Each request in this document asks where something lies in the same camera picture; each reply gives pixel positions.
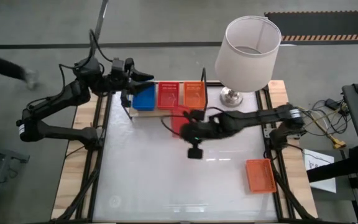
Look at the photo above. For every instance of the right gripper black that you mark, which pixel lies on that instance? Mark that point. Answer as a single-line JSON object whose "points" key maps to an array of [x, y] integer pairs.
{"points": [[197, 130]]}

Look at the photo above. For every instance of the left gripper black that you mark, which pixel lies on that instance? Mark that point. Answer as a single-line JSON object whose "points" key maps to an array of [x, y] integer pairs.
{"points": [[121, 82]]}

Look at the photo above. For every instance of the red slotted plastic basket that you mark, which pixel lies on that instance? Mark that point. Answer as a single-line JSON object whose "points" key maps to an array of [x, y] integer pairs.
{"points": [[179, 119], [168, 96]]}

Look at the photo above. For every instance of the blue slotted plastic basket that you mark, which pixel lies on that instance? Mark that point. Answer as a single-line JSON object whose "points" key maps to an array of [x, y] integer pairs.
{"points": [[145, 101], [143, 109]]}

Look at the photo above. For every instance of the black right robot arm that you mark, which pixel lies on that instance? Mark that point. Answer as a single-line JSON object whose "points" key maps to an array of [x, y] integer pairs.
{"points": [[253, 118]]}

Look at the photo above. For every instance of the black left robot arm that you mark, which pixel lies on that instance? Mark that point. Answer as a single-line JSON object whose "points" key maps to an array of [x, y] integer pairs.
{"points": [[57, 99]]}

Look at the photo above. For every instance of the orange slotted plastic basket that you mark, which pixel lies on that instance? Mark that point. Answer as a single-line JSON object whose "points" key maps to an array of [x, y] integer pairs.
{"points": [[260, 175], [194, 95]]}

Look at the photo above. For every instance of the black floor tape strip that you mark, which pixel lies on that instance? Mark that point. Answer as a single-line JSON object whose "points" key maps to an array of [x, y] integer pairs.
{"points": [[166, 44]]}

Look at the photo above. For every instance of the grey metal pole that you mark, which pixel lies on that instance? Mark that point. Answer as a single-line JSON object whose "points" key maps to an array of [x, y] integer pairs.
{"points": [[101, 15]]}

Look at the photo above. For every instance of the white shade silver table lamp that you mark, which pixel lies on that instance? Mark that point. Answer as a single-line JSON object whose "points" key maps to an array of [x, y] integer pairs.
{"points": [[247, 56]]}

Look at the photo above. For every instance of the black power adapter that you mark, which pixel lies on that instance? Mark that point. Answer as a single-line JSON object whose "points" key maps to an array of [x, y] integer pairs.
{"points": [[332, 103]]}

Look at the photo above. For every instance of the white printed paper sheet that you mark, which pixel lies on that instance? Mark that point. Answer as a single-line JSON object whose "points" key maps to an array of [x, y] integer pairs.
{"points": [[320, 174]]}

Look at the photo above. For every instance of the black hazard striped floor mat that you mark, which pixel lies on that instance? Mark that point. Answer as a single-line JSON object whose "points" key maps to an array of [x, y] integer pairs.
{"points": [[322, 25]]}

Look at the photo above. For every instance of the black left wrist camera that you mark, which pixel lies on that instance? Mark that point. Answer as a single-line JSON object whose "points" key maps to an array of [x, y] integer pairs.
{"points": [[117, 66]]}

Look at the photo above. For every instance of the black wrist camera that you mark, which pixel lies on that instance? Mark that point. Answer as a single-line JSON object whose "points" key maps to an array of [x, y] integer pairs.
{"points": [[195, 153], [117, 66]]}

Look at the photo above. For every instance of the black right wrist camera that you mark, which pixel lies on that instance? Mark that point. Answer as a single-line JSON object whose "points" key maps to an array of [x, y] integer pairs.
{"points": [[195, 153]]}

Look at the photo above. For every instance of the black aluminium table frame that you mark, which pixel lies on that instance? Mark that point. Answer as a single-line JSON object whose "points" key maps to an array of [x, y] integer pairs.
{"points": [[98, 174]]}

